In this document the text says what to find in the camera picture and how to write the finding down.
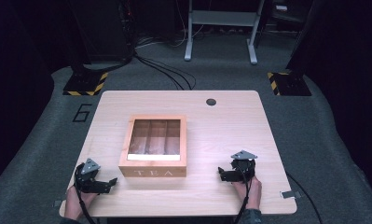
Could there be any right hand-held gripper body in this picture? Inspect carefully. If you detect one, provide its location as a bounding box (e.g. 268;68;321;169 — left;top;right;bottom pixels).
229;149;259;183

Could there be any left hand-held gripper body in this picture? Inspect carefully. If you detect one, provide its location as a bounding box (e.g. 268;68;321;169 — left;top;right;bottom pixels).
74;158;104;194

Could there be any wooden tea box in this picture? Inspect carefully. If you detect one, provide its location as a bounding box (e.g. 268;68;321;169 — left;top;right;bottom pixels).
117;114;188;178

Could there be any person's right hand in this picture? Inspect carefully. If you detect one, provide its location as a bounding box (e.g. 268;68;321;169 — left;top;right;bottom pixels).
231;175;263;211

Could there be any person's left hand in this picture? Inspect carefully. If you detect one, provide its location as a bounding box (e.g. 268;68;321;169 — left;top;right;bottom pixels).
63;185;98;221

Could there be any black yellow striped stand base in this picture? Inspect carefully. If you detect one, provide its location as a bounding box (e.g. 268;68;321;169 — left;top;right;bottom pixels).
266;71;312;97
62;71;109;97

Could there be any black equipment column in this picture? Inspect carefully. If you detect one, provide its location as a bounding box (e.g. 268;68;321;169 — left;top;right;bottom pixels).
66;0;135;73
285;0;334;73

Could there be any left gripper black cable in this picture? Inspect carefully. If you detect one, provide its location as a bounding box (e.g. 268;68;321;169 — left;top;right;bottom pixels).
74;162;98;224

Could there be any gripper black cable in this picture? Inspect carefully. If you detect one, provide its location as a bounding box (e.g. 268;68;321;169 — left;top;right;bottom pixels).
74;162;98;224
233;166;254;224

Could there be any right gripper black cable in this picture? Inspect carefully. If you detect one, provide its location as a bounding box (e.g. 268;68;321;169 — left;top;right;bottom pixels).
233;166;254;224

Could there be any grey metal table bracket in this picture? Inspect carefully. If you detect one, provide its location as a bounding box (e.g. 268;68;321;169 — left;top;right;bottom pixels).
280;189;302;200

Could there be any black cable beside table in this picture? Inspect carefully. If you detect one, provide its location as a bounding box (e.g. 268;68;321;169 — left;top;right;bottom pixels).
285;171;324;224

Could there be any black floor cables bundle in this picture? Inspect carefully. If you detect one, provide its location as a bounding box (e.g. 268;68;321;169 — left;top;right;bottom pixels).
132;36;198;91

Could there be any white metal stand frame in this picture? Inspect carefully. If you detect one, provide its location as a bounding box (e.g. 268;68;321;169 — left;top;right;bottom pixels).
184;0;266;65

